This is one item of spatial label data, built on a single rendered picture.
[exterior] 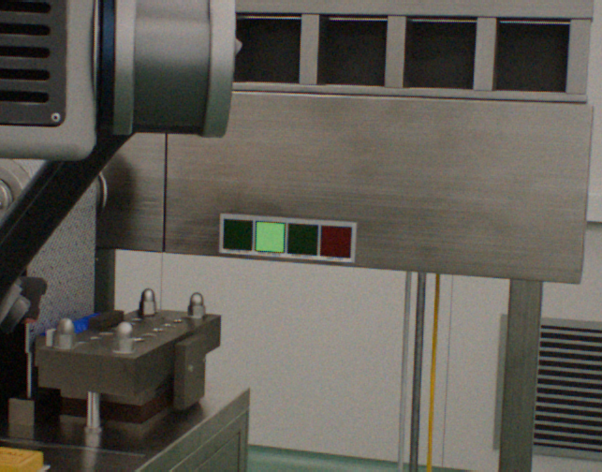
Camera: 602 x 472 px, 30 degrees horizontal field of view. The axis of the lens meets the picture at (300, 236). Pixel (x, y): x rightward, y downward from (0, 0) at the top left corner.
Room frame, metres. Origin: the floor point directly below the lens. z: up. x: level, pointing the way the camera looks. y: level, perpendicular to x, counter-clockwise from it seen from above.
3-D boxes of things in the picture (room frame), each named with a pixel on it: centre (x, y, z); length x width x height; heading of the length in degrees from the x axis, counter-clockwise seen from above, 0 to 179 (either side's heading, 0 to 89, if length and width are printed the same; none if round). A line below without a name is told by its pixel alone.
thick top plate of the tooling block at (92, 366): (1.88, 0.27, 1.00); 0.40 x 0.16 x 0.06; 165
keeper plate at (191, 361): (1.87, 0.18, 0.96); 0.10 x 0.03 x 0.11; 165
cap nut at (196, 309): (2.03, 0.18, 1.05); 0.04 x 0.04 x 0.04
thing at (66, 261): (1.87, 0.40, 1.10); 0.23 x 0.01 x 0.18; 165
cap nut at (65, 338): (1.73, 0.36, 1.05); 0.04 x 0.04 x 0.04
